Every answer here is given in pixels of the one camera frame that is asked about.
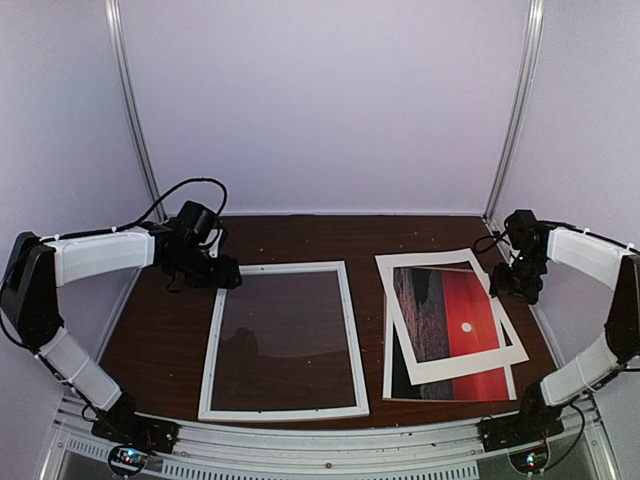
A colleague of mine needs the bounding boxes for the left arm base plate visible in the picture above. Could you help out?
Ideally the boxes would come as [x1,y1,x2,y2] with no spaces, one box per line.
[91,410,180,454]

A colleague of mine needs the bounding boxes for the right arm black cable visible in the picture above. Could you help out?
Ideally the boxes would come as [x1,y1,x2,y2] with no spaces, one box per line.
[472,229,516,259]

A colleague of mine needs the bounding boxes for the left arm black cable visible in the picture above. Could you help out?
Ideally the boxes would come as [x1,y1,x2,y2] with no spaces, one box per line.
[134,175,229,236]

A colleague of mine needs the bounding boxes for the left aluminium corner post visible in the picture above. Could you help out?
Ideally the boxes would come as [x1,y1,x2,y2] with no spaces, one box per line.
[104,0,166,220]

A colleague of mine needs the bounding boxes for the controller board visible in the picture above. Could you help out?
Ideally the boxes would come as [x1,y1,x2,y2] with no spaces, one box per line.
[509,445,550,475]
[107,445,150,477]

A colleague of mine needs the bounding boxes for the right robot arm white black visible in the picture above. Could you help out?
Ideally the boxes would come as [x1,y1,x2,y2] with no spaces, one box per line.
[490,209,639,442]

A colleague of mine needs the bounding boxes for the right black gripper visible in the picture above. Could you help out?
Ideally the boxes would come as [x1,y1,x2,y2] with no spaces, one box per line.
[490,251,546,304]

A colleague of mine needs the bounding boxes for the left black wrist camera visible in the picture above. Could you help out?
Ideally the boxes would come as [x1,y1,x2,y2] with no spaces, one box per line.
[176,200,218,246]

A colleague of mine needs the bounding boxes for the red and grey photo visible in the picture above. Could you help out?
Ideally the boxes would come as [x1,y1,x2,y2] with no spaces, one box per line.
[383,262,516,402]

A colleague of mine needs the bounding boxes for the left controller board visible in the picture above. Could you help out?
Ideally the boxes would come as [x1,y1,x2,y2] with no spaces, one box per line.
[107,445,150,477]

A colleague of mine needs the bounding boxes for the clear acrylic sheet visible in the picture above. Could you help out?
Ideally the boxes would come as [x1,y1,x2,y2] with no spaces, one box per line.
[211,271,357,411]

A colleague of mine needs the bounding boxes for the white mat board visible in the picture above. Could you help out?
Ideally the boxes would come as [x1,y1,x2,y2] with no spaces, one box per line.
[376,248,529,385]

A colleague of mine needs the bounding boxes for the aluminium corner post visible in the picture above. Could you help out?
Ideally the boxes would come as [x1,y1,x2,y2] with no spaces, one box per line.
[483,0,546,222]
[104,0,166,220]

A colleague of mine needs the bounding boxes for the front aluminium rail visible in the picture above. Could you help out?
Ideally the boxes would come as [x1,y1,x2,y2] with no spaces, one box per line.
[35,395,622,479]

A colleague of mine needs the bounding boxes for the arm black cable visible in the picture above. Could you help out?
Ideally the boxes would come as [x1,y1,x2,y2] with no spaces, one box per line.
[472,229,516,259]
[134,175,229,236]

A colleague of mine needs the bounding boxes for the white picture frame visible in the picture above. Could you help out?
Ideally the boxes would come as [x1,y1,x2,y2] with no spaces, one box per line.
[198,261,369,423]

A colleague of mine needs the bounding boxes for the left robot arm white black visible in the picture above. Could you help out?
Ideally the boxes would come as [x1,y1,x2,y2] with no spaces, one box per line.
[1,219,242,444]

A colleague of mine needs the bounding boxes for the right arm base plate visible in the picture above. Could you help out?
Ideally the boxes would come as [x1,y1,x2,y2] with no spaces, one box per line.
[477,414,564,452]

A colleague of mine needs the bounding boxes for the right controller board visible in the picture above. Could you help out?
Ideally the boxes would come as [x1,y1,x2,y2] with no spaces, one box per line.
[509,445,550,475]

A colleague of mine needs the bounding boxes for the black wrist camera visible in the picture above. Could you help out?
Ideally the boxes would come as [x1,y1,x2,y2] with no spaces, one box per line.
[176,200,218,246]
[504,209,541,251]

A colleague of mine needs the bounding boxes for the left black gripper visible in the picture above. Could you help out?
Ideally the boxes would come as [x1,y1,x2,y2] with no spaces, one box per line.
[169,245,243,289]

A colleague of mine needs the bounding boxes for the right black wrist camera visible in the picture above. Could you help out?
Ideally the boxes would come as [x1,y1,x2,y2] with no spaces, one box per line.
[504,209,541,251]

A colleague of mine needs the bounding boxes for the right aluminium corner post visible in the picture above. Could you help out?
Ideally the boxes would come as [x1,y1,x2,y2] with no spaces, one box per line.
[483,0,546,222]

